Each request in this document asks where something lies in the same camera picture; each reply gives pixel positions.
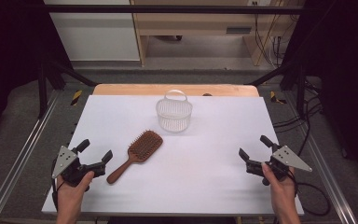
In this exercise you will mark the black metal frame stand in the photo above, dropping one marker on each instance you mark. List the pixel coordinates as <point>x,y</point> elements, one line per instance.
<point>300,90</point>
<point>43,90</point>

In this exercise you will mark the person's right hand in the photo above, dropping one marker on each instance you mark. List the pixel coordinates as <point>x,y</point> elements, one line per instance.
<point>282,191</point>

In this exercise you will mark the person's left hand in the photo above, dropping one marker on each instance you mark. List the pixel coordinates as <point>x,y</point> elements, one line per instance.
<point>71,196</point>

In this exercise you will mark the white slotted plastic basket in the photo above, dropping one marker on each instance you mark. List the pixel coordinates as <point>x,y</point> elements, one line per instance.
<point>174,116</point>

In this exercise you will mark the light wooden desk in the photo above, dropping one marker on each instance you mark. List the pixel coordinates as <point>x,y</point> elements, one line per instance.
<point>192,23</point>

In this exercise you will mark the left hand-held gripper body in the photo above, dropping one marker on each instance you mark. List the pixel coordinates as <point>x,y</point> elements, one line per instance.
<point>71,169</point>

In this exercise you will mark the grey desk label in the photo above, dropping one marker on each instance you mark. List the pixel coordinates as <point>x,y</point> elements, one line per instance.
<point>238,30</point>

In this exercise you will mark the black curtain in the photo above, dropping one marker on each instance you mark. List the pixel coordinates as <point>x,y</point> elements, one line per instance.
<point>345,77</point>
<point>9,62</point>

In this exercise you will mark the brown wooden hairbrush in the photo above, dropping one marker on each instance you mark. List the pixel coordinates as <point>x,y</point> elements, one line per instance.
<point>144,146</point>

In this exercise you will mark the aluminium rail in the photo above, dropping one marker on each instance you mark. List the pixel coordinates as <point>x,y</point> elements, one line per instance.
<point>326,168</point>
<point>24,149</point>

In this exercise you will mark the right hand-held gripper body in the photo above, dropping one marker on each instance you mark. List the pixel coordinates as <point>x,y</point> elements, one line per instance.
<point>287,158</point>

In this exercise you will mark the black horizontal frame bar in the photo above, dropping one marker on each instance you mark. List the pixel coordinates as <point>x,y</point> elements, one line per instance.
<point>167,9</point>

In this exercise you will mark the white cabinet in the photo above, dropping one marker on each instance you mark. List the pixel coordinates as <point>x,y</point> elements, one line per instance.
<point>96,37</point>

